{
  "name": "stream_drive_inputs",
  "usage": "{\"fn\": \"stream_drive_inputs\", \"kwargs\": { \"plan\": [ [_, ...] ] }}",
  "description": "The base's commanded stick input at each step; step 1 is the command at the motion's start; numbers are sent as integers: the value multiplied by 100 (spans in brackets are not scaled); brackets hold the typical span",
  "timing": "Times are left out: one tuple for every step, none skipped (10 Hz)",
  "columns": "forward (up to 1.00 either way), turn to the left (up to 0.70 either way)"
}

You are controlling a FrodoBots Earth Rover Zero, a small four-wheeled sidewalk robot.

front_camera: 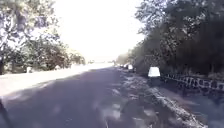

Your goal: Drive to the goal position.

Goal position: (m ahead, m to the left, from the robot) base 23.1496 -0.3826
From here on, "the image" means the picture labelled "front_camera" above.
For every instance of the grey asphalt road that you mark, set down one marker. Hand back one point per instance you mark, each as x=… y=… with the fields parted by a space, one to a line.
x=76 y=96

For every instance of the low roadside fence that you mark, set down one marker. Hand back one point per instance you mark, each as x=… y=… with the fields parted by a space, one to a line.
x=196 y=82

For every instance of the row of dark trees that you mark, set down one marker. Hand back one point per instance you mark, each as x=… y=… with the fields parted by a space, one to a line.
x=186 y=40

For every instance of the dirt verge with dry leaves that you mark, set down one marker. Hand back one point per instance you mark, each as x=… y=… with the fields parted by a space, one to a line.
x=173 y=106

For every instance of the row of leafy trees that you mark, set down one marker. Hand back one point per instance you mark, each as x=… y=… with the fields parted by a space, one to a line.
x=36 y=43

